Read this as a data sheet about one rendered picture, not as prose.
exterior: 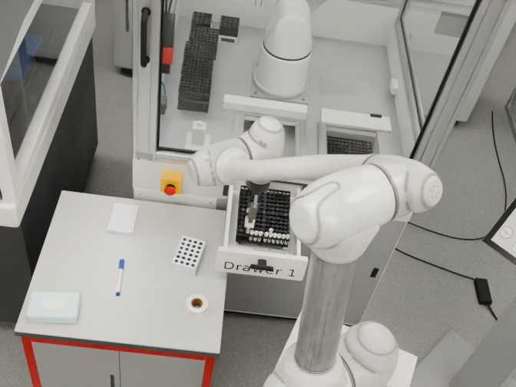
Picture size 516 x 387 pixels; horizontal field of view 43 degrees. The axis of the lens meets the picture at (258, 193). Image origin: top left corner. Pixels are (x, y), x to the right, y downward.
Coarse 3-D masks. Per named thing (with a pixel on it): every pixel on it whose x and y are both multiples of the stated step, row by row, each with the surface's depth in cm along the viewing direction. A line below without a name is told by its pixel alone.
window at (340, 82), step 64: (192, 0) 183; (256, 0) 182; (320, 0) 181; (384, 0) 180; (448, 0) 180; (192, 64) 199; (256, 64) 198; (320, 64) 197; (384, 64) 196; (448, 64) 195; (192, 128) 218; (320, 128) 215; (384, 128) 214
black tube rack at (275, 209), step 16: (240, 192) 229; (288, 192) 232; (240, 208) 224; (272, 208) 226; (288, 208) 228; (240, 224) 223; (256, 224) 220; (272, 224) 225; (288, 224) 222; (240, 240) 219; (256, 240) 219
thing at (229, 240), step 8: (240, 184) 236; (272, 184) 235; (280, 184) 235; (288, 184) 235; (232, 192) 229; (272, 192) 238; (280, 192) 238; (296, 192) 235; (232, 200) 234; (232, 208) 232; (232, 216) 230; (224, 224) 226; (232, 224) 227; (224, 232) 219; (232, 232) 225; (224, 240) 214; (232, 240) 222; (296, 240) 219; (240, 248) 220; (248, 248) 221; (272, 248) 222; (280, 248) 223; (288, 248) 223; (296, 248) 217
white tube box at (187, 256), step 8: (184, 240) 227; (192, 240) 225; (200, 240) 226; (184, 248) 222; (192, 248) 223; (200, 248) 224; (176, 256) 220; (184, 256) 220; (192, 256) 220; (200, 256) 222; (176, 264) 218; (184, 264) 218; (192, 264) 219; (184, 272) 220; (192, 272) 219
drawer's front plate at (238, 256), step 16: (224, 256) 209; (240, 256) 209; (256, 256) 209; (272, 256) 208; (288, 256) 209; (304, 256) 210; (240, 272) 215; (256, 272) 214; (272, 272) 214; (288, 272) 214; (304, 272) 213
